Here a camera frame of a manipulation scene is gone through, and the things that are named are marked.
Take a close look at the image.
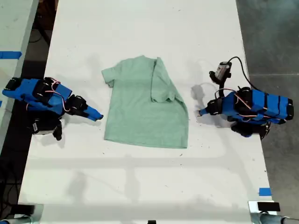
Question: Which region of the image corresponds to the grey and black camera box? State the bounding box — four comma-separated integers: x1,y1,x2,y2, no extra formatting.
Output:
209,61,232,84

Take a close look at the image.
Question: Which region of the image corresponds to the silver metal bracket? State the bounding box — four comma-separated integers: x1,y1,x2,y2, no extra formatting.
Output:
13,203,44,224
248,200,281,224

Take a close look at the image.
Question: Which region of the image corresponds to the short black camera stalk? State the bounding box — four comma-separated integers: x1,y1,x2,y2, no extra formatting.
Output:
52,122,63,141
218,78,228,98

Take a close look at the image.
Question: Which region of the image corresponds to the short blue tape strip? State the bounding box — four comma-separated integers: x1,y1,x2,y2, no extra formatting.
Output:
258,187,272,197

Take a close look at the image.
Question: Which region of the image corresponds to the pale green T-shirt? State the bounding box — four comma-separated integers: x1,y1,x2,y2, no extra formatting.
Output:
101,55,189,149

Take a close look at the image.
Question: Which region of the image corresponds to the black floor cable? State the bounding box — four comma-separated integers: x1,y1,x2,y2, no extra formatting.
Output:
29,22,51,45

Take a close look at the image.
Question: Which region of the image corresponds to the white side table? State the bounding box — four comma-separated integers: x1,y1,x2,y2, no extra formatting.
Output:
0,0,40,150

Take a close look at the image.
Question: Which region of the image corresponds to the small black box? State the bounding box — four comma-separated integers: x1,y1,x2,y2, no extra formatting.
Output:
257,202,281,212
16,204,36,214

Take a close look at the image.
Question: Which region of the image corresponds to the black camera box white label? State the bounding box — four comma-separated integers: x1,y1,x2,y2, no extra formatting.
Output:
27,115,58,136

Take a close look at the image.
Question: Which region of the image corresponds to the long blue tape strip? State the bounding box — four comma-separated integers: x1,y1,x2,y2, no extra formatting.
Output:
0,50,23,59

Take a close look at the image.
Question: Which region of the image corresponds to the black camera cable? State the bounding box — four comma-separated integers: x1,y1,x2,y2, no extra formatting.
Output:
229,56,256,91

